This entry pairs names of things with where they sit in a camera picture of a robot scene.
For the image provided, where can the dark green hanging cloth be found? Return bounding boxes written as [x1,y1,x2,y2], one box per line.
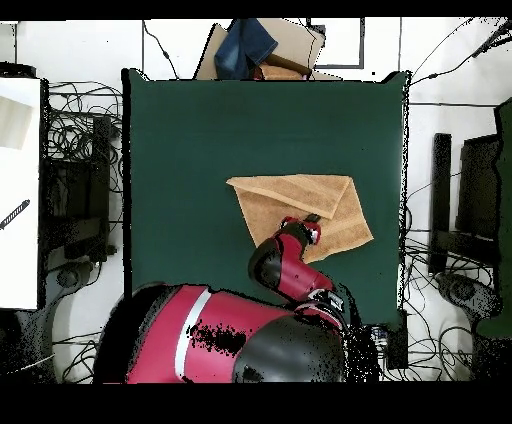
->
[475,97,512,340]

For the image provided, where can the black cable with plug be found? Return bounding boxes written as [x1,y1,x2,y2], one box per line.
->
[409,17,512,87]

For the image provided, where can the grey chair base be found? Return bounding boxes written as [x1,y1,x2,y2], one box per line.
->
[11,259,97,383]

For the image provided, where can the black chair base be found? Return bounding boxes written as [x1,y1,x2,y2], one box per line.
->
[435,271,503,321]

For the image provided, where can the blue jeans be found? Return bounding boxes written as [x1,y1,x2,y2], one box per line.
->
[213,17,280,80]

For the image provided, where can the black device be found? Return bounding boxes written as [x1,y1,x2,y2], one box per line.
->
[0,61,37,79]

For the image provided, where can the thin black cable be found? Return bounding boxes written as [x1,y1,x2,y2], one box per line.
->
[142,19,180,80]

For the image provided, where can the tan terry towel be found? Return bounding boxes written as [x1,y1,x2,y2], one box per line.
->
[225,173,375,265]

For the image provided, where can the cardboard box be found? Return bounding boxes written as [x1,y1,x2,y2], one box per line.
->
[193,17,343,82]

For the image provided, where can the small black box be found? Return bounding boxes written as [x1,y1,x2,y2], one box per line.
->
[385,311,409,370]

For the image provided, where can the white table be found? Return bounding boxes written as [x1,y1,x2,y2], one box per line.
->
[0,76,42,311]

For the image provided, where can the black frame stand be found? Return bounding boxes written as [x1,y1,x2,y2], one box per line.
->
[427,132,503,277]

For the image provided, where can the dark green table cloth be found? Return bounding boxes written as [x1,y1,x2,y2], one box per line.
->
[120,67,412,329]

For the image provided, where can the black striped tool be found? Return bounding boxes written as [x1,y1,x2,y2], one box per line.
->
[0,198,32,231]

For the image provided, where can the dark brown cloth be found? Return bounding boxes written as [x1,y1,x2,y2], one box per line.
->
[263,53,313,78]

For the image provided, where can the beige box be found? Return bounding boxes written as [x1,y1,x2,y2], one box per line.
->
[0,94,35,151]

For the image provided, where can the grey rectangular frame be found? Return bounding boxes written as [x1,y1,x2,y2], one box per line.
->
[305,17,366,70]

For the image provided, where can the black equipment stand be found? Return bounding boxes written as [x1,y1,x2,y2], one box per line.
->
[41,115,117,265]

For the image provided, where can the folded tan towel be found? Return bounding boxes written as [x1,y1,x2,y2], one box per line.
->
[257,62,307,81]

